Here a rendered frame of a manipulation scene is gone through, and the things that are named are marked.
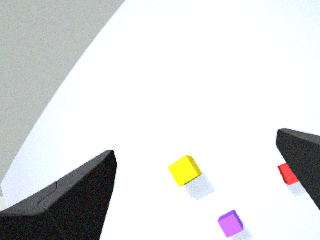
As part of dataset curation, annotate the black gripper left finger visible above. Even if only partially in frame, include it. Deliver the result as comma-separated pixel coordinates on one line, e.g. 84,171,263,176
0,149,117,240

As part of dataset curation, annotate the purple block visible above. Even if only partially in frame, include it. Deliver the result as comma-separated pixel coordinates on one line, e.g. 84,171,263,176
217,209,243,237

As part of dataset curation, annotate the red block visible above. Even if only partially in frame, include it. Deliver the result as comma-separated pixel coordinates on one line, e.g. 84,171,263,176
277,163,299,185

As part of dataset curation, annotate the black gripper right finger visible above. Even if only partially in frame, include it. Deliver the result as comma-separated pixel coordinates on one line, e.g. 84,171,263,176
276,128,320,211

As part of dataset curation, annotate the yellow block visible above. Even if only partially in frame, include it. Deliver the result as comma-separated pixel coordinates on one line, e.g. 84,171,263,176
168,155,203,188

